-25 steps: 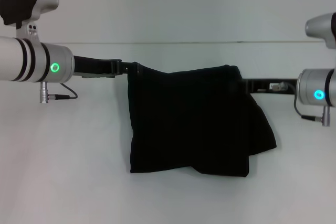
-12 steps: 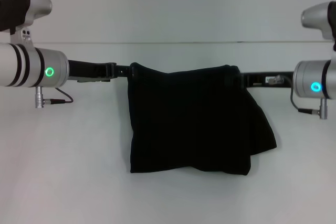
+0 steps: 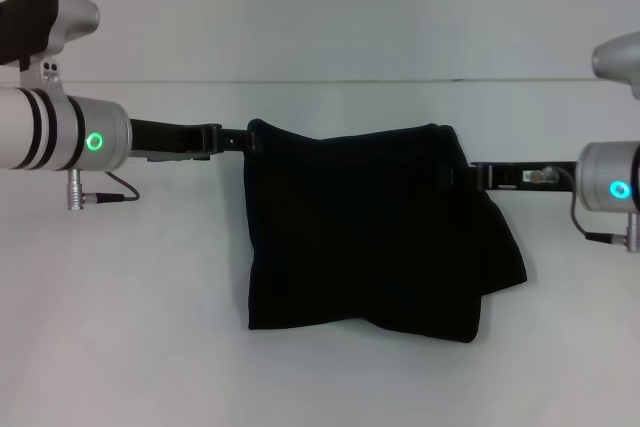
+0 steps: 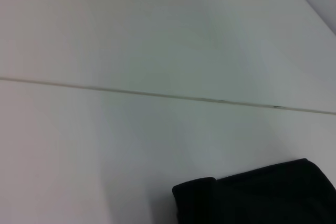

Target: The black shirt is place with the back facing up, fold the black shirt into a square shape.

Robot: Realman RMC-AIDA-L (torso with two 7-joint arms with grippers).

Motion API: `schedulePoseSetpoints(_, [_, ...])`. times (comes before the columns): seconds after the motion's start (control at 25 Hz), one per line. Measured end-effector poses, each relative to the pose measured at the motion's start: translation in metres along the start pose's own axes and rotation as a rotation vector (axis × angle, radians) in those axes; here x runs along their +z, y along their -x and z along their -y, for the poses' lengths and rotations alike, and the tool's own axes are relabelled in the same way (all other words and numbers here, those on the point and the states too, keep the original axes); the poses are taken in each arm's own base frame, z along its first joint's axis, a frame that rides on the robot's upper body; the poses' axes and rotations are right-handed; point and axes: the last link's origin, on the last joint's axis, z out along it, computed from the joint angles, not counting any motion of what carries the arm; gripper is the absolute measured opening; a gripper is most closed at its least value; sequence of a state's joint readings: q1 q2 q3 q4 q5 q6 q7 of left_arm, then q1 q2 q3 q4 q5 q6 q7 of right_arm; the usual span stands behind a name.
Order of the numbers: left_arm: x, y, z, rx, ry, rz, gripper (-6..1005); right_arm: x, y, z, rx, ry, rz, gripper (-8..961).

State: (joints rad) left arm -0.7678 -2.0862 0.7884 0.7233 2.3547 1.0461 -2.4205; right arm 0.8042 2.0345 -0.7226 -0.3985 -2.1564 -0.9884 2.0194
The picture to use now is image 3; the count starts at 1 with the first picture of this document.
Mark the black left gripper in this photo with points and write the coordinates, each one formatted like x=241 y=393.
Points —
x=170 y=139

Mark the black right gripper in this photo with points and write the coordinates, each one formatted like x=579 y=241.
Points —
x=530 y=177

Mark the black T-shirt with FREE print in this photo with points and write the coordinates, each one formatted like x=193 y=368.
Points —
x=375 y=237

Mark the white and silver right robot arm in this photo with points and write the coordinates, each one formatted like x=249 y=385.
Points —
x=610 y=177

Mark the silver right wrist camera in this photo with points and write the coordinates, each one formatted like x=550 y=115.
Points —
x=620 y=64

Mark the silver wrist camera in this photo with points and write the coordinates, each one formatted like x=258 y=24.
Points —
x=620 y=64
x=55 y=32

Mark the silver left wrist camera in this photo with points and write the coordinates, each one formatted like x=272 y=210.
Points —
x=55 y=32

